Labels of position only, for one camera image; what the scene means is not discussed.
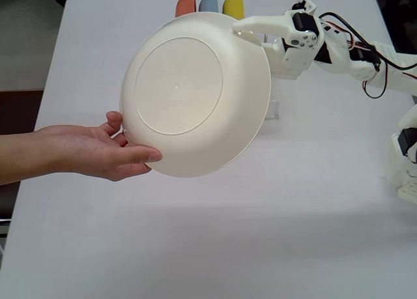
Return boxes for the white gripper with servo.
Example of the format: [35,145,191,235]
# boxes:
[233,10,325,80]

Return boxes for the yellow plastic plate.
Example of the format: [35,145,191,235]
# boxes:
[222,0,245,20]

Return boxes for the orange plastic plate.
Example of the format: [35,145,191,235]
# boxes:
[175,0,198,17]

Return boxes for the cream white plastic plate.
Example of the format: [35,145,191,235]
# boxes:
[119,11,273,178]

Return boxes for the person's right forearm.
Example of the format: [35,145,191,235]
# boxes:
[0,128,46,186]

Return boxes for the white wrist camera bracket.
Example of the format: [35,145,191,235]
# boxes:
[291,0,319,18]

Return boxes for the white wire dish rack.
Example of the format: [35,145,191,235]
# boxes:
[265,98,281,121]

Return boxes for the black and red servo cable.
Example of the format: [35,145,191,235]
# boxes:
[317,12,417,100]

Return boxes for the white perforated base plate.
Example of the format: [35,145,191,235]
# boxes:
[396,180,417,205]

